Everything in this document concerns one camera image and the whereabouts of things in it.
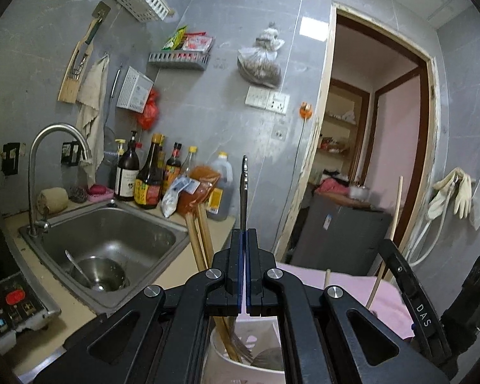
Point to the white wall socket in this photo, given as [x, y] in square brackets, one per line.
[278, 103]

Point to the dark bottle red cap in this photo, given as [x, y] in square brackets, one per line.
[172, 168]

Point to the stainless steel fork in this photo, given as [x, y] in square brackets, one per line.
[244, 348]

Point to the beige dishcloth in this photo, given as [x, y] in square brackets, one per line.
[94, 100]

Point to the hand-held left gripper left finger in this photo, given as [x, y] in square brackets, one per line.
[236, 272]

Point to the clear bottle yellow cap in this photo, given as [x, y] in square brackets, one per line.
[190, 160]

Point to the red plastic bag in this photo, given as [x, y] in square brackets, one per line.
[148, 110]

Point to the brown wooden chopstick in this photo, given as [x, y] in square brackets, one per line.
[196, 244]
[206, 232]

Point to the pale rubber gloves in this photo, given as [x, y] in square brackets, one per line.
[460, 196]

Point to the dark oil jug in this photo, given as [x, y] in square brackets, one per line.
[218, 200]

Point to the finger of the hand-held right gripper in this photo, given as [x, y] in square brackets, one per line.
[418, 304]

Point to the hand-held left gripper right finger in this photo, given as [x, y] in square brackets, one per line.
[252, 272]

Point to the red snack packet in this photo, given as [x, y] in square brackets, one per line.
[198, 43]

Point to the grey wall shelf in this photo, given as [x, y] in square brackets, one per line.
[180, 60]

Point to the pink cloth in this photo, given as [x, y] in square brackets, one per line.
[332, 187]

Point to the induction cooker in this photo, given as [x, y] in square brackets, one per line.
[12, 304]

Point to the pink floral tablecloth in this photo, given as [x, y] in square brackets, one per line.
[356, 288]

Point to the wooden door frame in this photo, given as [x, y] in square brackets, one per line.
[320, 148]

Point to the steel wool scrubber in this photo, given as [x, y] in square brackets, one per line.
[76, 195]

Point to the white perforated wall holder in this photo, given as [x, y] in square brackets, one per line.
[134, 90]

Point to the grey cabinet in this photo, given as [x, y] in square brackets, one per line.
[340, 236]

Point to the metal ladle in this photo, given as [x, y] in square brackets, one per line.
[78, 266]

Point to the thin bamboo chopstick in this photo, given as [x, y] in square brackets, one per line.
[390, 228]

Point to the white seasoning bag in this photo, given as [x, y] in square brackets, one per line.
[176, 196]

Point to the hanging bag of dried goods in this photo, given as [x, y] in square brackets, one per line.
[260, 66]

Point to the stainless steel utensil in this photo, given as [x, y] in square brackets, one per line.
[244, 192]

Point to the curved metal faucet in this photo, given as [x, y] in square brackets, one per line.
[34, 176]

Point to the beige loofah sponge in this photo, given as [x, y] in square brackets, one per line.
[52, 200]

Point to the dark bottle with pump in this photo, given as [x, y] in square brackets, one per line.
[127, 176]

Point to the wooden spatula on wall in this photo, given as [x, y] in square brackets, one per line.
[76, 72]

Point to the pink soap dish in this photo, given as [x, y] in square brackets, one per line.
[100, 194]

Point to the wooden shelf unit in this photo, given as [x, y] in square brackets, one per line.
[344, 136]

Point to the green snack packet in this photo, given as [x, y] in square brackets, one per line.
[175, 39]

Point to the white pot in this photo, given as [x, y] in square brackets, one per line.
[359, 192]

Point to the black wall socket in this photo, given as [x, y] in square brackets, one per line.
[11, 158]
[70, 152]

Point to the white plastic utensil holder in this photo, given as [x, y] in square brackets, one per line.
[224, 372]

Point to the light wooden chopstick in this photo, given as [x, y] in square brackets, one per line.
[327, 279]

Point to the stainless steel sink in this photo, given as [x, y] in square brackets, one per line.
[144, 240]

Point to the metal bowl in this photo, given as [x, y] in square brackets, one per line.
[108, 276]

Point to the white wall switch panel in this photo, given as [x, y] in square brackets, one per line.
[258, 96]

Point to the orange wall plug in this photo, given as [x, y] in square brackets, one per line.
[306, 111]

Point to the orange seasoning bag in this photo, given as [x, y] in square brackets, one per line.
[198, 188]

